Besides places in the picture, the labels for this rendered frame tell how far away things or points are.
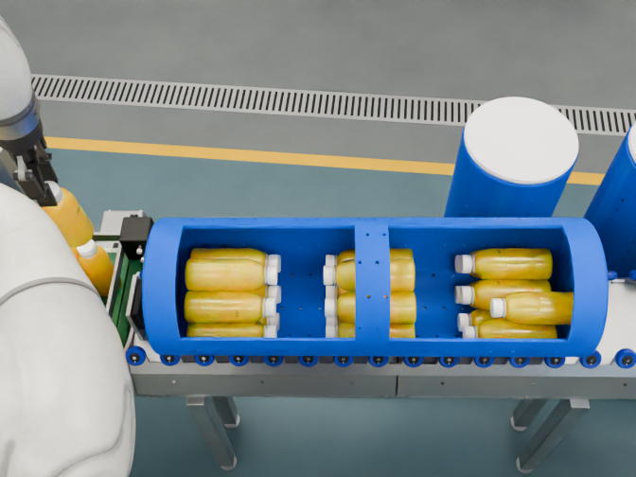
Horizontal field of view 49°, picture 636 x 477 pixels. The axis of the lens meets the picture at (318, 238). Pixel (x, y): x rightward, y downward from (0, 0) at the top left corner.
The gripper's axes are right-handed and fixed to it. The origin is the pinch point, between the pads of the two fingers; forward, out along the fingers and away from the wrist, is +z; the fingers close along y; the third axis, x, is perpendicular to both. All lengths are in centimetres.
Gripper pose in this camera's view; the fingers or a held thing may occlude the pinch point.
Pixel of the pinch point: (44, 184)
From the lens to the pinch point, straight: 131.7
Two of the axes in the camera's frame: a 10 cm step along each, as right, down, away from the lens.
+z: -1.1, 4.2, 9.0
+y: -1.2, -9.1, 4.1
